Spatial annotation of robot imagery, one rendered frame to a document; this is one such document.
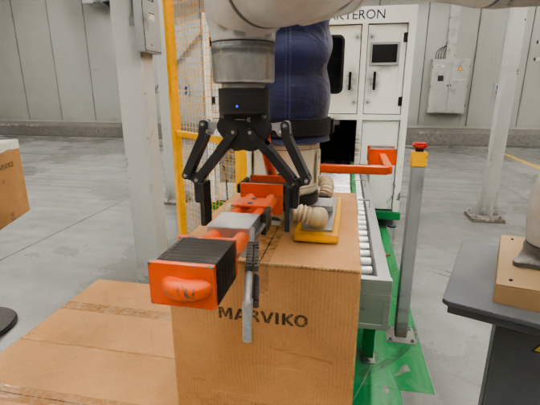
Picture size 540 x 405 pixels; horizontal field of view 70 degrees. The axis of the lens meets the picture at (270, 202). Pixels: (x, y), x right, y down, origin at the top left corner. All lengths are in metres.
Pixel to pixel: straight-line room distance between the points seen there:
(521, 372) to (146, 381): 1.02
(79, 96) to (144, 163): 10.39
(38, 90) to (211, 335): 12.85
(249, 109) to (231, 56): 0.07
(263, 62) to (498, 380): 1.14
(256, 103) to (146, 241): 2.03
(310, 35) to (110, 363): 1.00
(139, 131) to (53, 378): 1.47
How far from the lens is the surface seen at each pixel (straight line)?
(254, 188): 0.73
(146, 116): 2.33
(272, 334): 0.86
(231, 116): 0.58
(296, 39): 0.90
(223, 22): 0.55
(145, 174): 2.38
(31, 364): 1.34
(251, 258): 0.42
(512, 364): 1.36
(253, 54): 0.55
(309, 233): 0.88
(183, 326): 0.91
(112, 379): 1.20
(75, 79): 12.75
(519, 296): 1.17
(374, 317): 1.58
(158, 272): 0.43
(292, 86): 0.89
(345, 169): 1.03
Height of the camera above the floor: 1.27
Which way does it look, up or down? 16 degrees down
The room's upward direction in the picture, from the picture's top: straight up
